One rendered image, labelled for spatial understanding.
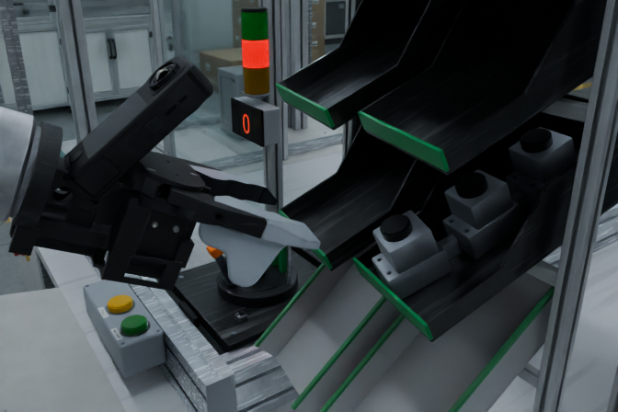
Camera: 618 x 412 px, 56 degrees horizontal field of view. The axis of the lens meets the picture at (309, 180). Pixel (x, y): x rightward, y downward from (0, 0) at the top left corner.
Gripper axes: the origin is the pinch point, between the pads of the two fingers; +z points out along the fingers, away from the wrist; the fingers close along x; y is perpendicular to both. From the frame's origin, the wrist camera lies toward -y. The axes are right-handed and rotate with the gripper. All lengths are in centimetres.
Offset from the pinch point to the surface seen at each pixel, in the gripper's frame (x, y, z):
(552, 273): 7.3, -2.8, 24.7
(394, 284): 0.6, 4.1, 13.5
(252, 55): -61, -10, 16
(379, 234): -2.4, 0.5, 11.7
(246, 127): -63, 3, 20
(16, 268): -258, 138, 14
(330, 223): -15.3, 4.4, 14.9
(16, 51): -120, 12, -19
